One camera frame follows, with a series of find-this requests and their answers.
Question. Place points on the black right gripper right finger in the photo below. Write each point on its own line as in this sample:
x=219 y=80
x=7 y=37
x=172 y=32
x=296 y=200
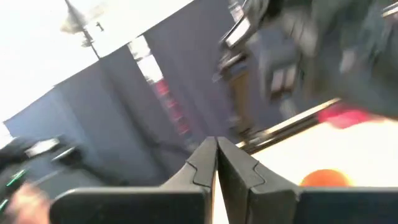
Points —
x=264 y=202

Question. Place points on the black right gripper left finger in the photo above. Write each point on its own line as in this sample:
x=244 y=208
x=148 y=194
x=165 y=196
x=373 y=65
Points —
x=186 y=202

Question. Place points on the pink bowl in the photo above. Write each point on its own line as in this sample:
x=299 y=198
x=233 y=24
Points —
x=343 y=116

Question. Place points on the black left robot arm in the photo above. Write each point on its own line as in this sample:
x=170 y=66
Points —
x=342 y=46

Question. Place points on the red plastic cup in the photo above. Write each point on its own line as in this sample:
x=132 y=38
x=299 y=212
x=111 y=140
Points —
x=325 y=179

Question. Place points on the red object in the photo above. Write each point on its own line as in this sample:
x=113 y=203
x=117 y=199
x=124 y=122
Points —
x=171 y=105

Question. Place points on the black partition panel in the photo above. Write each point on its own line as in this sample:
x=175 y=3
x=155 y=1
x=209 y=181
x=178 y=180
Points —
x=109 y=118

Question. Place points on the person's hand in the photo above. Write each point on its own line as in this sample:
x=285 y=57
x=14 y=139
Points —
x=26 y=207

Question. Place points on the black device with green light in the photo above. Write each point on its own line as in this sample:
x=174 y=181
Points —
x=28 y=155

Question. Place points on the grey stand pole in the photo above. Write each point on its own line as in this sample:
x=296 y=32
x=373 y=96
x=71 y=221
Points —
x=81 y=29

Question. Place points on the black aluminium table frame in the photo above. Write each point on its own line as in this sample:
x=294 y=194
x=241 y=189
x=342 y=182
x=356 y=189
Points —
x=286 y=127

